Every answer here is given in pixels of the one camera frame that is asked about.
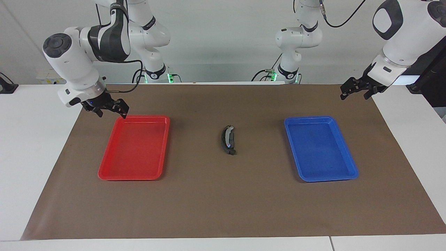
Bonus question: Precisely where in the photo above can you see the black left base cable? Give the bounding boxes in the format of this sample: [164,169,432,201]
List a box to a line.
[252,52,283,82]

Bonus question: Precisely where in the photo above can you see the black clamp mount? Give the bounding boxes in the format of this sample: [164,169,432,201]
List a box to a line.
[0,72,19,94]

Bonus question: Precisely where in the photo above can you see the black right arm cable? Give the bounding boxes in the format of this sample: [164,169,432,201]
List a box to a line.
[95,0,144,94]

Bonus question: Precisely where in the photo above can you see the black base cable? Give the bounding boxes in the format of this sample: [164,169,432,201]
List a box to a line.
[252,52,283,82]
[132,68,147,84]

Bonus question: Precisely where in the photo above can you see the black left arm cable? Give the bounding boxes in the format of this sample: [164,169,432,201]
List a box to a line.
[320,0,367,28]

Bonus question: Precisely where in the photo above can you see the red plastic tray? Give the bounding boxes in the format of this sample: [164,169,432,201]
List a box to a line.
[98,115,171,181]

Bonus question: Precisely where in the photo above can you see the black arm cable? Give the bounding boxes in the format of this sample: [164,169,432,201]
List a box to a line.
[320,0,367,28]
[95,0,144,94]

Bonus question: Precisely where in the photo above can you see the black equipment stand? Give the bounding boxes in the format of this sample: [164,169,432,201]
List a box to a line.
[406,35,446,108]

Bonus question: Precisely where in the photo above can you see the brown table mat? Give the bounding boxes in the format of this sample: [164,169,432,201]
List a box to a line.
[21,84,446,241]

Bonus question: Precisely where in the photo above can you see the black right base cable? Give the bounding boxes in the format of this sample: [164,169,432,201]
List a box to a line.
[132,68,147,84]

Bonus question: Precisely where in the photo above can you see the blue plastic tray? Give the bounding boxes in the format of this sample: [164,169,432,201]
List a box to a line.
[284,116,359,182]

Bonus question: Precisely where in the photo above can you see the white wall power box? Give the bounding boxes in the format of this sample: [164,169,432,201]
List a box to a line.
[37,67,68,85]

